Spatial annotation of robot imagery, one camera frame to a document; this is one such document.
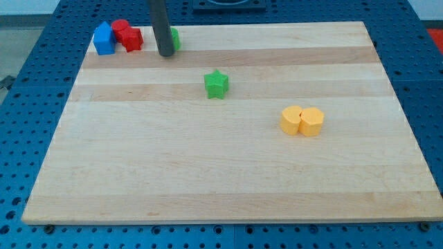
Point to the light wooden board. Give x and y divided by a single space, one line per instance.
139 142

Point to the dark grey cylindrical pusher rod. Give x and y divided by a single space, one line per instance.
161 27

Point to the red star block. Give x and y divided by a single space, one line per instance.
132 39

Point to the green star block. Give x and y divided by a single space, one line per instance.
216 85

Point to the red circle block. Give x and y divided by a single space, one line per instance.
118 26

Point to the yellow hexagon block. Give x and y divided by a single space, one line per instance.
311 121

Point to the yellow heart block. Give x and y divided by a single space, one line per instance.
290 120

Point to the blue pentagon block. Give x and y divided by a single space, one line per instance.
104 39

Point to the green circle block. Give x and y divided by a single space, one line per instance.
176 38

